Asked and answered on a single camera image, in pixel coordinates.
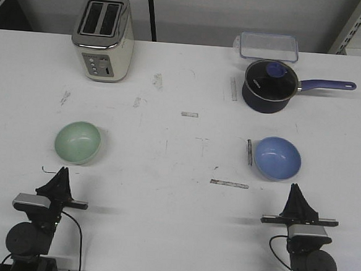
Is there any glass pot lid blue knob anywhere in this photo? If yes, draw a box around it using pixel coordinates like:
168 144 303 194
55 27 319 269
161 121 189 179
245 59 299 101

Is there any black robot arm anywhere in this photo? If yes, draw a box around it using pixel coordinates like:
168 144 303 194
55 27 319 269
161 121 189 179
261 183 339 271
5 167 88 271

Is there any grey metal shelf upright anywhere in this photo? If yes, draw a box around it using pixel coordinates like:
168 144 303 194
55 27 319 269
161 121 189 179
328 0 361 57

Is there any left black cable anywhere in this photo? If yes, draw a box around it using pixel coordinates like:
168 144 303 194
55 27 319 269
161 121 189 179
56 210 86 271

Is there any blue bowl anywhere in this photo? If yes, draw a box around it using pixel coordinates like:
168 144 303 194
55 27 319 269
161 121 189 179
254 136 302 181

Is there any cream and chrome toaster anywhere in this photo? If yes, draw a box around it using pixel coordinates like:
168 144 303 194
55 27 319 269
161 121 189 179
71 0 135 83

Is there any green bowl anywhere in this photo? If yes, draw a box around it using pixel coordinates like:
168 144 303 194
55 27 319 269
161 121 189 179
54 121 101 165

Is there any clear plastic food container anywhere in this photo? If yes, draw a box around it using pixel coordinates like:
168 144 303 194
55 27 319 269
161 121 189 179
232 32 299 63

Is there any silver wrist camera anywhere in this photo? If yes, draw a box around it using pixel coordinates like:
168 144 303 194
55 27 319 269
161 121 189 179
12 192 51 213
287 224 332 245

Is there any dark blue saucepan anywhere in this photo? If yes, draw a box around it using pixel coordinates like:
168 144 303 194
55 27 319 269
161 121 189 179
242 59 357 114

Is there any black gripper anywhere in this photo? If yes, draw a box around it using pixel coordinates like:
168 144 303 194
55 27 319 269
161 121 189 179
26 167 88 235
260 183 339 254

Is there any black tripod pole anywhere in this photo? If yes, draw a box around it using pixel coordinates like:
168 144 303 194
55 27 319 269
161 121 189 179
147 0 158 42

